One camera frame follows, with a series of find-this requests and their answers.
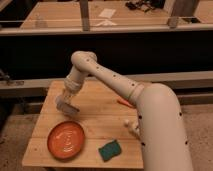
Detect white bottle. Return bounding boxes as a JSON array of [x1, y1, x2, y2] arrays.
[[124, 119, 140, 139]]

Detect white paper sheet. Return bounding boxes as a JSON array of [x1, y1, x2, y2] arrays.
[[99, 8, 116, 18]]

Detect green sponge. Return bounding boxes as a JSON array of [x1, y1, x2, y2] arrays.
[[98, 140, 122, 162]]

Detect clear plastic cup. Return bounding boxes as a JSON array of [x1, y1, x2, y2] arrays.
[[55, 95, 77, 115]]

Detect orange plate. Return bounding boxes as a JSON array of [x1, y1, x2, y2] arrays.
[[47, 121, 85, 160]]

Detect grey metal post right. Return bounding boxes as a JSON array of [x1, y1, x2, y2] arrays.
[[167, 0, 201, 29]]

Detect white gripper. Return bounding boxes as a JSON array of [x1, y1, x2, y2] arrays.
[[56, 71, 88, 114]]

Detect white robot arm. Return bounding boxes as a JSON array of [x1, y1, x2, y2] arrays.
[[56, 51, 193, 171]]

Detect orange carrot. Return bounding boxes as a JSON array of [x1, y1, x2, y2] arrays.
[[117, 98, 134, 108]]

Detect black cables clutter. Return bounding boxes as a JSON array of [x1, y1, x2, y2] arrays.
[[125, 0, 165, 13]]

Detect grey metal post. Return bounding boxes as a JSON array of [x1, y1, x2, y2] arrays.
[[167, 0, 201, 29], [79, 0, 90, 31]]

